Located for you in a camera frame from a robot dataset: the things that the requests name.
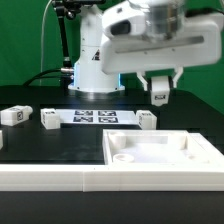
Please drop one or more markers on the white obstacle fence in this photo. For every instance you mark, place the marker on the white obstacle fence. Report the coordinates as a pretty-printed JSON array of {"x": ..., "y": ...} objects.
[{"x": 105, "y": 177}]

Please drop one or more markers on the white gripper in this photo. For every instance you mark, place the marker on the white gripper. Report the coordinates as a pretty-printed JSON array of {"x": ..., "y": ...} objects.
[{"x": 140, "y": 37}]

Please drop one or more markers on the white sheet with markers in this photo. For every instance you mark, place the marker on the white sheet with markers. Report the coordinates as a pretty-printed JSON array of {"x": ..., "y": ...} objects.
[{"x": 97, "y": 117}]

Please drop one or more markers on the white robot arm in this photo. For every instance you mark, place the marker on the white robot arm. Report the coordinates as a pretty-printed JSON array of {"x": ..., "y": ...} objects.
[{"x": 89, "y": 77}]

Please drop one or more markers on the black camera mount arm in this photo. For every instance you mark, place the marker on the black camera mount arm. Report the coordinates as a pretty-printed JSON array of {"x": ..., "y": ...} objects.
[{"x": 69, "y": 9}]

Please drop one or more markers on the white square tabletop part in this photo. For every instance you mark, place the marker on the white square tabletop part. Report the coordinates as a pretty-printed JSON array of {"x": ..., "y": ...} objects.
[{"x": 158, "y": 147}]

